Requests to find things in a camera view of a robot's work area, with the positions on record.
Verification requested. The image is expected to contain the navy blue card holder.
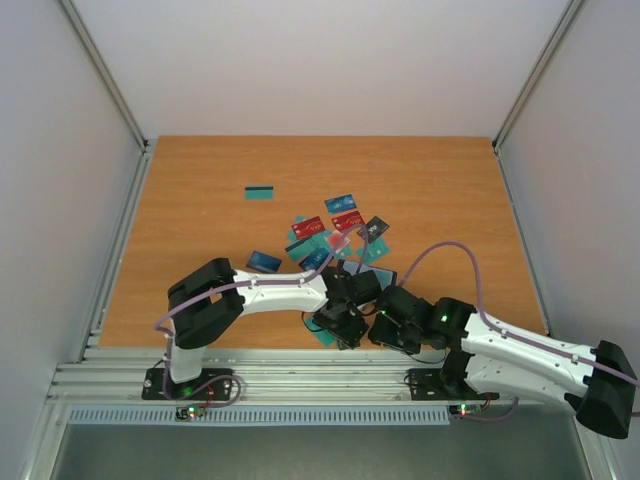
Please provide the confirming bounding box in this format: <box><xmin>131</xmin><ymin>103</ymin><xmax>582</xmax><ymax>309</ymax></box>
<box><xmin>335</xmin><ymin>258</ymin><xmax>399</xmax><ymax>291</ymax></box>

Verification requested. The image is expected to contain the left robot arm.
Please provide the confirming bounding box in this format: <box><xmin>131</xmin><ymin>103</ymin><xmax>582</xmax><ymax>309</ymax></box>
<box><xmin>154</xmin><ymin>258</ymin><xmax>382</xmax><ymax>400</ymax></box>

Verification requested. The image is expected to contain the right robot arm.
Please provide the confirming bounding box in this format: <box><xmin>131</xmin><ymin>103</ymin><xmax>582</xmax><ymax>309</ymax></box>
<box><xmin>369</xmin><ymin>286</ymin><xmax>639</xmax><ymax>439</ymax></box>

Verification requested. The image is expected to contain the green VIP card bottom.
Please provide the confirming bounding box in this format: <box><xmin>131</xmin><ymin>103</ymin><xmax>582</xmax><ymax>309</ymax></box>
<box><xmin>304</xmin><ymin>318</ymin><xmax>335</xmax><ymax>347</ymax></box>

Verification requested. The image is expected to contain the blue card centre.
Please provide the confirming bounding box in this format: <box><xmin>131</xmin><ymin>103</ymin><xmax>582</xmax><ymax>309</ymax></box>
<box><xmin>299</xmin><ymin>247</ymin><xmax>329</xmax><ymax>271</ymax></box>

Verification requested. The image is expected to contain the blue card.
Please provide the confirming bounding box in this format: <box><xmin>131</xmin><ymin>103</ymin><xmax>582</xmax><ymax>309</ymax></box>
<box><xmin>246</xmin><ymin>251</ymin><xmax>282</xmax><ymax>274</ymax></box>
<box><xmin>325</xmin><ymin>194</ymin><xmax>357</xmax><ymax>215</ymax></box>
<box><xmin>299</xmin><ymin>247</ymin><xmax>329</xmax><ymax>271</ymax></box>

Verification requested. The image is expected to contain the green card right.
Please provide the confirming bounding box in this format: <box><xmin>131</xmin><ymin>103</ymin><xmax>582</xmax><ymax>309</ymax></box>
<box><xmin>356</xmin><ymin>237</ymin><xmax>390</xmax><ymax>265</ymax></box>

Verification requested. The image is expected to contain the white red card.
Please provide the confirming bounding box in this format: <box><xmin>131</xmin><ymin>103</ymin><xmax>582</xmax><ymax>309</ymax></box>
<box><xmin>326</xmin><ymin>230</ymin><xmax>352</xmax><ymax>258</ymax></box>

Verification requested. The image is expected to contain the red VIP card left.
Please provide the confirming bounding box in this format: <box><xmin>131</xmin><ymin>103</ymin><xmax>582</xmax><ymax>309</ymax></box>
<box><xmin>291</xmin><ymin>216</ymin><xmax>326</xmax><ymax>240</ymax></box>

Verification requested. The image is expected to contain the red vip card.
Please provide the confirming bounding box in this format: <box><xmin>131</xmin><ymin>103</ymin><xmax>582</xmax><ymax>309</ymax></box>
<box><xmin>331</xmin><ymin>210</ymin><xmax>365</xmax><ymax>232</ymax></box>
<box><xmin>291</xmin><ymin>216</ymin><xmax>326</xmax><ymax>240</ymax></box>

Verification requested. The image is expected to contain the red VIP card right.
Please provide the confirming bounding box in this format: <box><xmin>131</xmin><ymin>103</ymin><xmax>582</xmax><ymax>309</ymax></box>
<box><xmin>331</xmin><ymin>210</ymin><xmax>365</xmax><ymax>232</ymax></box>

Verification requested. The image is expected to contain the black card right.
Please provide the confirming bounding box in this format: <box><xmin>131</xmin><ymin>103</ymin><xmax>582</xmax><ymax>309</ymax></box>
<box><xmin>357</xmin><ymin>216</ymin><xmax>389</xmax><ymax>244</ymax></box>

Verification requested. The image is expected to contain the blue card left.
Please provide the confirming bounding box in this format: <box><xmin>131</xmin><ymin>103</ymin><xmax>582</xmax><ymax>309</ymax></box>
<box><xmin>246</xmin><ymin>251</ymin><xmax>282</xmax><ymax>274</ymax></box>

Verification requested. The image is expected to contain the blue card top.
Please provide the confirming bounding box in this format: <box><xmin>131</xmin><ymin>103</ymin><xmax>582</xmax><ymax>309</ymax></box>
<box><xmin>325</xmin><ymin>194</ymin><xmax>357</xmax><ymax>215</ymax></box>

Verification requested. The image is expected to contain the lone green card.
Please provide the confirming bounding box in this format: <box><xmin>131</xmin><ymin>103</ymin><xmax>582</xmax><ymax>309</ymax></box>
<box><xmin>244</xmin><ymin>185</ymin><xmax>274</xmax><ymax>201</ymax></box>

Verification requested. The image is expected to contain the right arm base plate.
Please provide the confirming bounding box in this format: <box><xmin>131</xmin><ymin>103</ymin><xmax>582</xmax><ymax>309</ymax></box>
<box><xmin>404</xmin><ymin>368</ymin><xmax>464</xmax><ymax>401</ymax></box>

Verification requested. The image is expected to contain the grey slotted cable duct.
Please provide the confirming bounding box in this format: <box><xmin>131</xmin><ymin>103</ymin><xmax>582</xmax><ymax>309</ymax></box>
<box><xmin>68</xmin><ymin>405</ymin><xmax>450</xmax><ymax>427</ymax></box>

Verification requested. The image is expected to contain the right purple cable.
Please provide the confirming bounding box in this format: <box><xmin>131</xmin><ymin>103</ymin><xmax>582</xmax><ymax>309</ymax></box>
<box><xmin>397</xmin><ymin>241</ymin><xmax>640</xmax><ymax>424</ymax></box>

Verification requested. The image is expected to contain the purple cable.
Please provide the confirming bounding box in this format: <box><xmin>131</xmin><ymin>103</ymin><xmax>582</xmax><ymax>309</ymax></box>
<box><xmin>153</xmin><ymin>223</ymin><xmax>371</xmax><ymax>409</ymax></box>
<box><xmin>397</xmin><ymin>241</ymin><xmax>640</xmax><ymax>424</ymax></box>

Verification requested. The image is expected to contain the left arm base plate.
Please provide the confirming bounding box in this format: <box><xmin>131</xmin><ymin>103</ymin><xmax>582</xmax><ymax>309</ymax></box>
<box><xmin>141</xmin><ymin>367</ymin><xmax>233</xmax><ymax>401</ymax></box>

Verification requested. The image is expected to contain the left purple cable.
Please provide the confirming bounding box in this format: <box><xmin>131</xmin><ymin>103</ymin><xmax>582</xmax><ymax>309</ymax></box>
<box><xmin>153</xmin><ymin>223</ymin><xmax>371</xmax><ymax>409</ymax></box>

